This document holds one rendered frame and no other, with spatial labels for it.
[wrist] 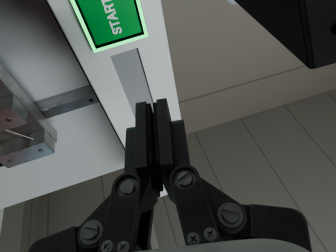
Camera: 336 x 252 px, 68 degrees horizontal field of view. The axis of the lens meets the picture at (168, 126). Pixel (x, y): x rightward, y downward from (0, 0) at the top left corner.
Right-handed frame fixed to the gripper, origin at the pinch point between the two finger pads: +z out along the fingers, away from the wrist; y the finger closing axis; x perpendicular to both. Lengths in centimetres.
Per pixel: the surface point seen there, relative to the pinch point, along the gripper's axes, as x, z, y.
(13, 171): -33, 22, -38
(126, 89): -9.2, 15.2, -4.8
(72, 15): 0.8, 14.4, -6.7
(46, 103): -17.0, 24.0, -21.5
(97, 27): -0.5, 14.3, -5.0
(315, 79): -137, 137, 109
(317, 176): -156, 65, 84
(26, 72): -11.3, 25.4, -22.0
